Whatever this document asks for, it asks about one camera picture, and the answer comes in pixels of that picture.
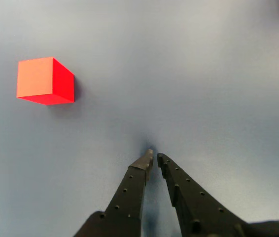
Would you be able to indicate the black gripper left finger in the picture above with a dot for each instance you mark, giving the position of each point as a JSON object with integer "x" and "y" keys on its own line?
{"x": 124, "y": 197}

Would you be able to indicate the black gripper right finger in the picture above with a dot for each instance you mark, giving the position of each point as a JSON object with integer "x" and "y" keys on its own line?
{"x": 198, "y": 212}

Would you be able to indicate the red cube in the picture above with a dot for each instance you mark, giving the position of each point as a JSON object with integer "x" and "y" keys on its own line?
{"x": 43, "y": 79}

